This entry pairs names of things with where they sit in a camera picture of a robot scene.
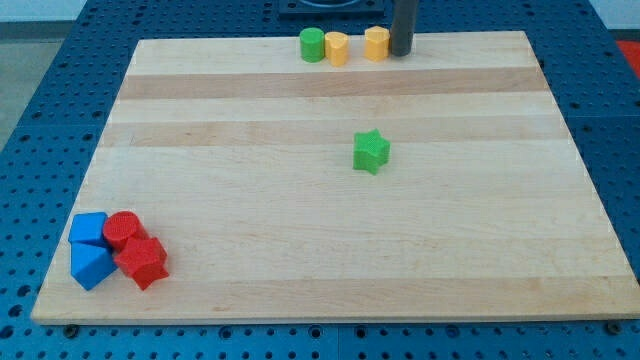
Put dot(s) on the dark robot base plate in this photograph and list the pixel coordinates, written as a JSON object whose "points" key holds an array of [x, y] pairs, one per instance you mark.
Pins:
{"points": [[299, 8]]}

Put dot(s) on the red star block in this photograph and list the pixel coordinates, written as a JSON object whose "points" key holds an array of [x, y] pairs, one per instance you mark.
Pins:
{"points": [[143, 260]]}

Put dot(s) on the green star block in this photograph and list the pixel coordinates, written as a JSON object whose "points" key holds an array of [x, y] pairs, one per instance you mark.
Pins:
{"points": [[371, 151]]}

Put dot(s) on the blue cube block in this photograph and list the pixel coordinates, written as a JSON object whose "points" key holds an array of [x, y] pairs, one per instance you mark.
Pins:
{"points": [[87, 228]]}

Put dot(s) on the red cylinder block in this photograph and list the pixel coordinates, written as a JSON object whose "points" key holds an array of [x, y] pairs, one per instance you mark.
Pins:
{"points": [[121, 227]]}

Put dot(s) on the yellow hexagon block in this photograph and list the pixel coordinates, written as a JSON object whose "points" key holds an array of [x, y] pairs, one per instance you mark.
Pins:
{"points": [[376, 43]]}

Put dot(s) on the green cylinder block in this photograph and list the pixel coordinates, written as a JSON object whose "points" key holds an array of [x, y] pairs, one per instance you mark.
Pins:
{"points": [[312, 47]]}

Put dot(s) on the yellow heart block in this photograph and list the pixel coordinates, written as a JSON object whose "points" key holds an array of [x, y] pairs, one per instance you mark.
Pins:
{"points": [[336, 48]]}

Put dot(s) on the blue triangular block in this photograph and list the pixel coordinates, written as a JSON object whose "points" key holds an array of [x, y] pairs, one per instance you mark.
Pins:
{"points": [[90, 265]]}

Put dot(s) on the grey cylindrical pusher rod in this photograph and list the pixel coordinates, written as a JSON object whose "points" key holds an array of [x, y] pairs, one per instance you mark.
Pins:
{"points": [[403, 26]]}

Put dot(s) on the wooden board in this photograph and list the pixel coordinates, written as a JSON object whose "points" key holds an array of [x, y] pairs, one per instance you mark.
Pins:
{"points": [[237, 155]]}

